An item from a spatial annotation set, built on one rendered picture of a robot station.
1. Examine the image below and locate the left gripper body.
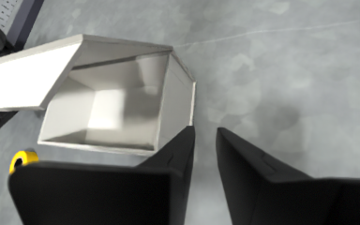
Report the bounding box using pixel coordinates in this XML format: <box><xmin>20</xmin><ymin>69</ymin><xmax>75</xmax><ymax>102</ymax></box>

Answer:
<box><xmin>0</xmin><ymin>111</ymin><xmax>19</xmax><ymax>128</ymax></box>

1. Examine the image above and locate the yellow roll of tape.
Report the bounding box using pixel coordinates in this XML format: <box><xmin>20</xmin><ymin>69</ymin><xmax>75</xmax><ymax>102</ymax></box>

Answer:
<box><xmin>9</xmin><ymin>151</ymin><xmax>38</xmax><ymax>173</ymax></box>

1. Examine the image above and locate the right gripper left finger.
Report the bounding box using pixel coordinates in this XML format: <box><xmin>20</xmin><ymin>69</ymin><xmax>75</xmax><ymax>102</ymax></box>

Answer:
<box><xmin>7</xmin><ymin>126</ymin><xmax>196</xmax><ymax>225</ymax></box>

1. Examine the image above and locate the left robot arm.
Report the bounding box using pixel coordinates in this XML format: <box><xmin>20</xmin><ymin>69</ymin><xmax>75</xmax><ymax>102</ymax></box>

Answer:
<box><xmin>0</xmin><ymin>29</ymin><xmax>15</xmax><ymax>57</ymax></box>

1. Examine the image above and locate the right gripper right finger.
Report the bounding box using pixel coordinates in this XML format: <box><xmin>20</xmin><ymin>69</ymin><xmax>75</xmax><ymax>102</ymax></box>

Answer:
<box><xmin>216</xmin><ymin>127</ymin><xmax>360</xmax><ymax>225</ymax></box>

